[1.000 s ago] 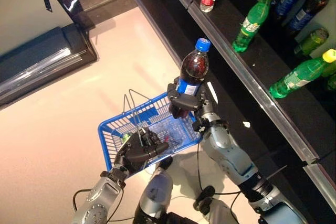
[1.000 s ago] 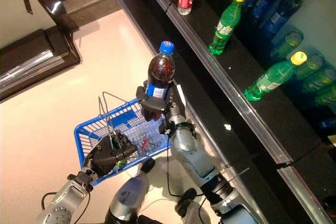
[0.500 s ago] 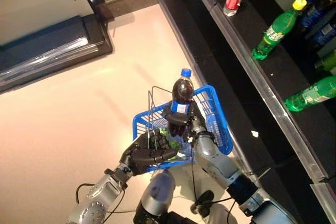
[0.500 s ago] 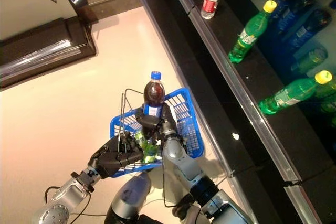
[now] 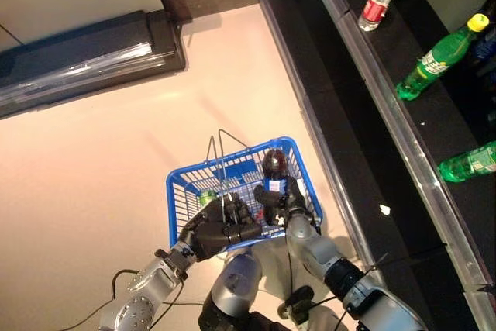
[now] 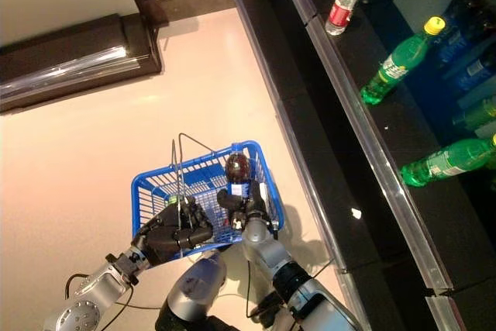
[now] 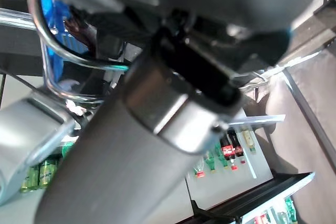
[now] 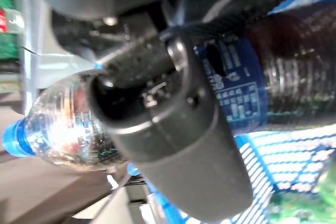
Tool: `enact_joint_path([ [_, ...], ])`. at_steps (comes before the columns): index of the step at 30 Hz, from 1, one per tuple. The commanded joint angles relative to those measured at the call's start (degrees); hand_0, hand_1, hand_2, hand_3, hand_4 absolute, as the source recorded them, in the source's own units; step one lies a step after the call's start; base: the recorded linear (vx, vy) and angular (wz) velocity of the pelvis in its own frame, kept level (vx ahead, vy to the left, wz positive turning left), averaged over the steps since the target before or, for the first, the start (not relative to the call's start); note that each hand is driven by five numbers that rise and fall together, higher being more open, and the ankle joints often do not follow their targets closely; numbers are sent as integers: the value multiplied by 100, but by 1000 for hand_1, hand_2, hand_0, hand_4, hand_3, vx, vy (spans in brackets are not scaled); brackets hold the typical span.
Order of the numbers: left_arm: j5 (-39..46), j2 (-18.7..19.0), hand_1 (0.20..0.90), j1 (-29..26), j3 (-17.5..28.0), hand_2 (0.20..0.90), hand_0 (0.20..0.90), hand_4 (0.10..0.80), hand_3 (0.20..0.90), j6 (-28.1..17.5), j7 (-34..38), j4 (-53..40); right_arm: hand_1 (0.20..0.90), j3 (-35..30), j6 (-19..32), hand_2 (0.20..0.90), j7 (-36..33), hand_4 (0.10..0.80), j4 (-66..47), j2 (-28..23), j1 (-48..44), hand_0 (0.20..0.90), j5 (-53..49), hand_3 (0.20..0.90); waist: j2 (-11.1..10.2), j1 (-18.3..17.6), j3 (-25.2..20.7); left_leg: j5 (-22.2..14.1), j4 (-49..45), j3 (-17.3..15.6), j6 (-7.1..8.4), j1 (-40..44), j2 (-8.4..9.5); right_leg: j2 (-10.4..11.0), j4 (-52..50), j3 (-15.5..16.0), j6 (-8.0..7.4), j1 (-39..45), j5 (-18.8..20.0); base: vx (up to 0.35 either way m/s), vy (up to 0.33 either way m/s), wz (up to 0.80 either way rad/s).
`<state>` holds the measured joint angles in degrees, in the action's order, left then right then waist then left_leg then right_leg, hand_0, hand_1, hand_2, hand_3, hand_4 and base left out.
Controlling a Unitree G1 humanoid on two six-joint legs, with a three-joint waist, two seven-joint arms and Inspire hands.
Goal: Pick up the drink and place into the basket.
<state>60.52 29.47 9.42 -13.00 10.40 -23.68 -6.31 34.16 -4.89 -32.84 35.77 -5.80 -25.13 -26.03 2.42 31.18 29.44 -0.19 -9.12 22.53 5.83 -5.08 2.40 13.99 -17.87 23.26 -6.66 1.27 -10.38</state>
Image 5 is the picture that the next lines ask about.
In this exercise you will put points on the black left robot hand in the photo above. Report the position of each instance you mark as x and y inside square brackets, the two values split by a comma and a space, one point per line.
[211, 230]

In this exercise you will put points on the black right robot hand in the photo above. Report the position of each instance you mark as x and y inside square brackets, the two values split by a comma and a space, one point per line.
[294, 195]

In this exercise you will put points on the Pepsi bottle blue label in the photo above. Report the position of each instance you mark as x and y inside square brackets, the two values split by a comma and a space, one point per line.
[274, 164]
[484, 46]

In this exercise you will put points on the blue plastic shopping basket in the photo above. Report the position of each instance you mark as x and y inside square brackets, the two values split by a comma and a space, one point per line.
[240, 171]

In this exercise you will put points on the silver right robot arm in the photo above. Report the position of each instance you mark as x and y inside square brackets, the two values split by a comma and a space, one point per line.
[310, 245]

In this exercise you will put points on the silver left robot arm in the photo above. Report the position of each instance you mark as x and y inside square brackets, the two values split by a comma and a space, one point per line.
[143, 300]

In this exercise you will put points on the green soda can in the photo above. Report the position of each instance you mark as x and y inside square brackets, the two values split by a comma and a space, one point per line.
[206, 196]

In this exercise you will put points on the silver left robot leg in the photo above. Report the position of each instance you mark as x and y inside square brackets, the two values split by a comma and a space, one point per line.
[236, 280]

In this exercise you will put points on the black base shelf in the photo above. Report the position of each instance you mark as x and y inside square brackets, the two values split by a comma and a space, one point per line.
[348, 133]

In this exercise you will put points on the white paper scrap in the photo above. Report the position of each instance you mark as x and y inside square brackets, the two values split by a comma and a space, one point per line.
[384, 209]

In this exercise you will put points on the green Sprite bottle yellow cap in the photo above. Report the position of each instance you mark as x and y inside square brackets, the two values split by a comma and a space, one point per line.
[469, 164]
[430, 65]

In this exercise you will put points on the dark display counter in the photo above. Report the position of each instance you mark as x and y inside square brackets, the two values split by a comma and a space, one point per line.
[77, 56]

